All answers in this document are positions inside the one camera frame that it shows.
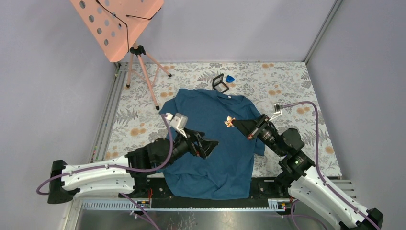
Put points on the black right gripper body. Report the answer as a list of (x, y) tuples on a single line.
[(263, 121)]

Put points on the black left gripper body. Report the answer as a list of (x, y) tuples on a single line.
[(196, 150)]

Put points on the blue shirt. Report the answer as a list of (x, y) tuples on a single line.
[(227, 172)]

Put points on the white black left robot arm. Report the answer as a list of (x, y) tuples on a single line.
[(125, 174)]

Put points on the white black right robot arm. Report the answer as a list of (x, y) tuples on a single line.
[(301, 178)]

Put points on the small blue brooch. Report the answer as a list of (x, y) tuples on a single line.
[(230, 79)]

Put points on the black square brooch box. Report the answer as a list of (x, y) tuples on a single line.
[(218, 84)]

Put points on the floral patterned table mat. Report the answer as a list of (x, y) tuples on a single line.
[(136, 121)]

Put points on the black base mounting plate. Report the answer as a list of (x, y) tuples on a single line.
[(260, 188)]

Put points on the pink music stand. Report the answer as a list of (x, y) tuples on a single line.
[(116, 25)]

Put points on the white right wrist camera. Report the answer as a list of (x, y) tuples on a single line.
[(277, 111)]

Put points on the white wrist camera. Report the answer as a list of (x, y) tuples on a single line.
[(277, 111), (177, 121)]

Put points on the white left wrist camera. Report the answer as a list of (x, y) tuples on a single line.
[(177, 121)]

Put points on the white slotted cable duct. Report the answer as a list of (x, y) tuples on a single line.
[(178, 204)]

